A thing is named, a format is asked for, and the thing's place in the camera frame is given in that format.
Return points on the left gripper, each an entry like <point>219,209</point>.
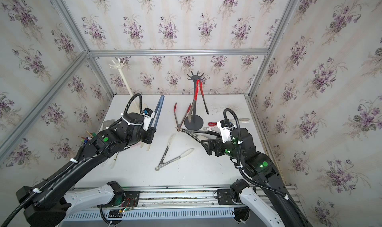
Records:
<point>150,132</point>

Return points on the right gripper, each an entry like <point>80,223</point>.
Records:
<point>218,142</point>

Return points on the black steel tongs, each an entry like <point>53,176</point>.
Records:
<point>200,135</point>

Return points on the dark grey utensil rack stand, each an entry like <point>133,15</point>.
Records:
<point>193,121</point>

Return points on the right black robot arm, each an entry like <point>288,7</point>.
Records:
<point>261,188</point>

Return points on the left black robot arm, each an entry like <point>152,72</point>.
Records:
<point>45,204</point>

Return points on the white tipped tongs at right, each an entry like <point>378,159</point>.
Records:
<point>241,120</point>

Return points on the cream utensil rack stand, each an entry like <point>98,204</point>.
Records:
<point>120,80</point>

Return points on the grey whiteboard eraser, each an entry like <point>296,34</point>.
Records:
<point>107,123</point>

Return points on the pink cup of pens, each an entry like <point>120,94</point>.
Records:
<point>86,136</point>

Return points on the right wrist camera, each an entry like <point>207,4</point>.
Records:
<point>225,130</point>

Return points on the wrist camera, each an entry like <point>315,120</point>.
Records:
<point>225,130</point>
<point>148,115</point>

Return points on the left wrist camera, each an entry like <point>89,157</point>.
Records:
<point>148,115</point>

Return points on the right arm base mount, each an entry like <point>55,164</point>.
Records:
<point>231,197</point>

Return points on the aluminium front rail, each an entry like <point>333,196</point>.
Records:
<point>150,197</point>

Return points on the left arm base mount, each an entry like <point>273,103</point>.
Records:
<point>120,203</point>

